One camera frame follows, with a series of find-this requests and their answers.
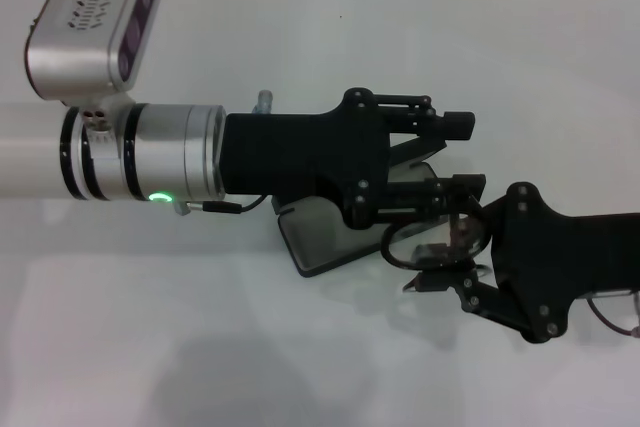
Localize black glasses case grey lining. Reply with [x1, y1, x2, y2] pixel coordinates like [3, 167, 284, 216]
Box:
[272, 136, 451, 279]

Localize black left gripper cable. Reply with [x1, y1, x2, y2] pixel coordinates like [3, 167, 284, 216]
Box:
[187, 195, 266, 216]

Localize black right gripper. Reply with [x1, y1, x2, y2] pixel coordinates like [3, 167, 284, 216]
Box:
[402, 181, 640, 346]

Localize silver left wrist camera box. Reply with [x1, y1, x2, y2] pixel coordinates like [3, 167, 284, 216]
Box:
[23, 0, 162, 107]

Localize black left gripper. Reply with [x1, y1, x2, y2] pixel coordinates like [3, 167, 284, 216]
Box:
[219, 88, 489, 231]

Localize black round glasses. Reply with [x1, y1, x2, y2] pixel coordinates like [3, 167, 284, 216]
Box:
[380, 199, 494, 271]

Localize translucent left gripper plug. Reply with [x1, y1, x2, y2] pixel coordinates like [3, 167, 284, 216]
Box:
[252, 89, 276, 116]

